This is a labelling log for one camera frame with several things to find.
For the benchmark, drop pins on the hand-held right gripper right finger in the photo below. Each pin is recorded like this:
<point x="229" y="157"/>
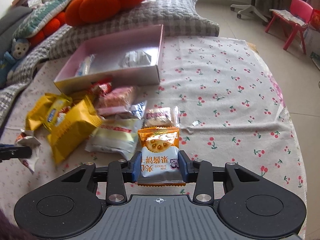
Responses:
<point x="183" y="170"/>

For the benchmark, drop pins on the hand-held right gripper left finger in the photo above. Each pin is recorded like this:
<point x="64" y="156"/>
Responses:
<point x="135" y="170"/>

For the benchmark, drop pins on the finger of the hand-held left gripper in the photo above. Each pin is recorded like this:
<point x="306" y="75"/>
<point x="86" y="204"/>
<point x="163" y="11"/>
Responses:
<point x="15" y="152"/>

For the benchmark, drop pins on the red white snack packet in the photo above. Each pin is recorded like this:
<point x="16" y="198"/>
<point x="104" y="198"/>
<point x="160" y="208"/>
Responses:
<point x="30" y="141"/>

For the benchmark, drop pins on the orange blue biscuit packet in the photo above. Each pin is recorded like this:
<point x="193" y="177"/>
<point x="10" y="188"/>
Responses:
<point x="160" y="160"/>

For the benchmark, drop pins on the cream white snack packet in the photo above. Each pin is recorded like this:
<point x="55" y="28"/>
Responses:
<point x="112" y="137"/>

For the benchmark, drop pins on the yellow blue-label snack packet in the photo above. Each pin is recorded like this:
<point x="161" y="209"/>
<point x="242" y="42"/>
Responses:
<point x="56" y="111"/>

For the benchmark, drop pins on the clear brown biscuit packet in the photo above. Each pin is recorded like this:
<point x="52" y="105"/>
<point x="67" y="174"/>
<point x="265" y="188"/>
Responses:
<point x="160" y="116"/>

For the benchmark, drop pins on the plain yellow snack packet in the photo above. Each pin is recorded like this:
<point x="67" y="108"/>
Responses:
<point x="72" y="135"/>

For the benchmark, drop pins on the pink cardboard box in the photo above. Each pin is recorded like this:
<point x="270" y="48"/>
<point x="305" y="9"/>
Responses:
<point x="135" y="76"/>

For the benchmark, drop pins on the small wrapper scrap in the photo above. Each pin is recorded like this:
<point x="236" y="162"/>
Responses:
<point x="197" y="123"/>

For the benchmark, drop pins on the silver blue snack packet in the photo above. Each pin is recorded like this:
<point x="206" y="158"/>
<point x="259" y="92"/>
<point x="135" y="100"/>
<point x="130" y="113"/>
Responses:
<point x="137" y="110"/>

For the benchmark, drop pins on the pink snack packet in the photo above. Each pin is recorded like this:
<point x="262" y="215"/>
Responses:
<point x="117" y="97"/>

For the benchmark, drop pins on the small red snack packet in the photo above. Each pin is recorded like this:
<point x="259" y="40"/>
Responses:
<point x="101" y="88"/>

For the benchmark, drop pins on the blue monkey plush toy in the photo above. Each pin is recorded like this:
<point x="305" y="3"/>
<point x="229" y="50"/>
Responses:
<point x="18" y="50"/>

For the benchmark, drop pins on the grey checked blanket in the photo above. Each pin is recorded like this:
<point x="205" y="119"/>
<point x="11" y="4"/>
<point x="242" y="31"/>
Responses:
<point x="45" y="47"/>

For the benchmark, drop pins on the blue white snack packet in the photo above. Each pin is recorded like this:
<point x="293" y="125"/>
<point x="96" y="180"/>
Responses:
<point x="83" y="66"/>

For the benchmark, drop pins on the grey white snack packet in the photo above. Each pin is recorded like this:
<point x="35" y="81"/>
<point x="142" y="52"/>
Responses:
<point x="136" y="58"/>

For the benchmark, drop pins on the small orange plush pillow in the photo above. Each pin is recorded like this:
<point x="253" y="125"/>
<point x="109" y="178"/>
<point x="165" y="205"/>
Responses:
<point x="51" y="26"/>

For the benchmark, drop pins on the grey cushion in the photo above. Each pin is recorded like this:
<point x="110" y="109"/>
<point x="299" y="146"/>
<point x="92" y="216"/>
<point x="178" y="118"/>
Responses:
<point x="12" y="17"/>

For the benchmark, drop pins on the teal patterned pillow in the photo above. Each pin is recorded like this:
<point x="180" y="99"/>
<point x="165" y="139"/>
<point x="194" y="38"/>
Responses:
<point x="40" y="17"/>

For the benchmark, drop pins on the grey checked pillow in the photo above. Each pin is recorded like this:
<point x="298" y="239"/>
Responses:
<point x="175" y="17"/>

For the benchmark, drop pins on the orange pumpkin pillow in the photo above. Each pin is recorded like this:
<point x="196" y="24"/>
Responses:
<point x="107" y="2"/>

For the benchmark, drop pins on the grey office chair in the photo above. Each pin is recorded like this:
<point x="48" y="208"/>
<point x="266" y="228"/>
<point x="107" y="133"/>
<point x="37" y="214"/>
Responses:
<point x="252" y="7"/>

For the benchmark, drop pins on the patterned seat pad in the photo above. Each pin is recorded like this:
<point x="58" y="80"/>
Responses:
<point x="287" y="16"/>

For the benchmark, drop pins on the pink child chair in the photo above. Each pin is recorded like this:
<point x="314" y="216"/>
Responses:
<point x="300" y="10"/>

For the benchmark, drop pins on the red bag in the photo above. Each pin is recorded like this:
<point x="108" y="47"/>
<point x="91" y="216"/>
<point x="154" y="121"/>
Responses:
<point x="316" y="17"/>

